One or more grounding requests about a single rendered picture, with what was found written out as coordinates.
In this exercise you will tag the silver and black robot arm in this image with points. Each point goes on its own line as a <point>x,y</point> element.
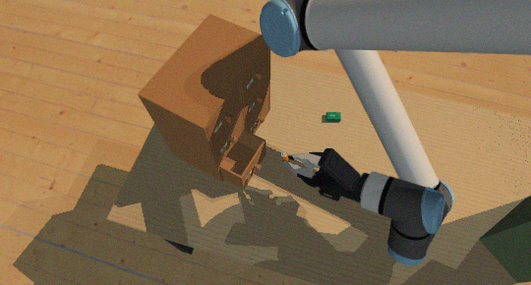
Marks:
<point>364,26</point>

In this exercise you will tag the brown wooden chest of drawers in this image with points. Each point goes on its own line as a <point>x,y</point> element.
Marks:
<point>188,90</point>

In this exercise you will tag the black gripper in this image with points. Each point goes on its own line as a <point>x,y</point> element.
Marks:
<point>333,188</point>

